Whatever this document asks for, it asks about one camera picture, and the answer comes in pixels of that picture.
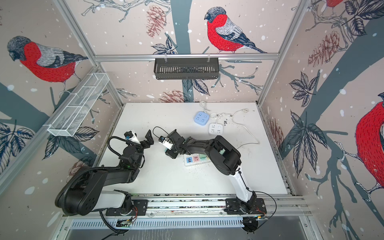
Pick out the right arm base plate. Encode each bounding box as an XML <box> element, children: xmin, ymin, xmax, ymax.
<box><xmin>224</xmin><ymin>198</ymin><xmax>267</xmax><ymax>215</ymax></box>

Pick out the blue square power socket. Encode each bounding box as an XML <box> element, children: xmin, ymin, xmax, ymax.
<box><xmin>194</xmin><ymin>111</ymin><xmax>210</xmax><ymax>126</ymax></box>

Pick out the white wire mesh shelf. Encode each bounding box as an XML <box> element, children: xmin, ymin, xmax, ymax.
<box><xmin>48</xmin><ymin>73</ymin><xmax>110</xmax><ymax>137</ymax></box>

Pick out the white socket knotted cable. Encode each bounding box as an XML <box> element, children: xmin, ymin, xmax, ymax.
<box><xmin>209</xmin><ymin>111</ymin><xmax>234</xmax><ymax>124</ymax></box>

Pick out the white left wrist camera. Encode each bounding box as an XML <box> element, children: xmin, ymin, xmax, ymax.
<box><xmin>124</xmin><ymin>130</ymin><xmax>140</xmax><ymax>144</ymax></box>

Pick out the black wire basket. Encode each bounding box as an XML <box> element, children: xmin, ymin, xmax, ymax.
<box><xmin>154</xmin><ymin>58</ymin><xmax>220</xmax><ymax>80</ymax></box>

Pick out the white power strip cable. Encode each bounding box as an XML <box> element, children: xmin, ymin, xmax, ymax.
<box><xmin>231</xmin><ymin>108</ymin><xmax>261</xmax><ymax>149</ymax></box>

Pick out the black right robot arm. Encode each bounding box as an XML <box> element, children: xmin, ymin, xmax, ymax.
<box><xmin>159</xmin><ymin>130</ymin><xmax>257</xmax><ymax>214</ymax></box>

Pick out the white square power socket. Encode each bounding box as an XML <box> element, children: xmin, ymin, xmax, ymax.
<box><xmin>209</xmin><ymin>123</ymin><xmax>224</xmax><ymax>136</ymax></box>

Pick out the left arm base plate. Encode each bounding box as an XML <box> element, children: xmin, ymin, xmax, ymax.
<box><xmin>106</xmin><ymin>198</ymin><xmax>149</xmax><ymax>217</ymax></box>

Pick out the aluminium mounting rail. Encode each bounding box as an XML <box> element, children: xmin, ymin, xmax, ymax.
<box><xmin>70</xmin><ymin>195</ymin><xmax>311</xmax><ymax>232</ymax></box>

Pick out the white multicolour power strip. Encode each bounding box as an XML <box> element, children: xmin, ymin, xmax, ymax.
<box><xmin>183</xmin><ymin>154</ymin><xmax>211</xmax><ymax>167</ymax></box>

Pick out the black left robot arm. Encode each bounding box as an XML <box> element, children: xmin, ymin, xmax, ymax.
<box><xmin>55</xmin><ymin>130</ymin><xmax>154</xmax><ymax>216</ymax></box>

